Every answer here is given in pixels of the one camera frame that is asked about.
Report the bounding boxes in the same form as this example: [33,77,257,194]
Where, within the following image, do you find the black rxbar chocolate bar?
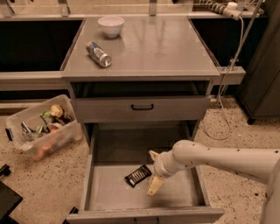
[124,164,151,187]

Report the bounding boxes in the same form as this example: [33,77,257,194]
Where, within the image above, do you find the grey drawer cabinet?
[62,15,220,138]

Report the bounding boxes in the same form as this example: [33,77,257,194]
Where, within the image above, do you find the black drawer handle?
[130,104,154,111]

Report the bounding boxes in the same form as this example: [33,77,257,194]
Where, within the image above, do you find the snack items in bin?
[21,104,74,142]

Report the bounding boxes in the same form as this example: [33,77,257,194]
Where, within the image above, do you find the white power strip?
[198,0,243,21]

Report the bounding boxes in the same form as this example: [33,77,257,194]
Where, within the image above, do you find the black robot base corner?
[0,181,23,224]

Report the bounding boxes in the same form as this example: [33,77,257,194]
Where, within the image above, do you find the white bowl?
[98,16,124,38]

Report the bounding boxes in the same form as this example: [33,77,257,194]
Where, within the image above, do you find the clear plastic storage bin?
[6,94,82,160]

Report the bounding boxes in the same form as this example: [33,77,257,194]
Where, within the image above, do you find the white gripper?
[146,150,179,196]

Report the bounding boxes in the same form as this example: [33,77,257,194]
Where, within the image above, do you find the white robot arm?
[146,140,280,224]

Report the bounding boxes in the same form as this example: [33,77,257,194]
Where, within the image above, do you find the silver drink can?
[86,42,112,67]

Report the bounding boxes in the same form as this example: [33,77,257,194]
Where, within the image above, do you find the dark grey side cabinet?
[236,0,280,124]

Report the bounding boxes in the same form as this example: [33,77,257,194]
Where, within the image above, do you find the closed grey top drawer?
[71,96,210,123]

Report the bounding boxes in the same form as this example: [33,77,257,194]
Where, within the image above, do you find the white cable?
[202,16,245,141]

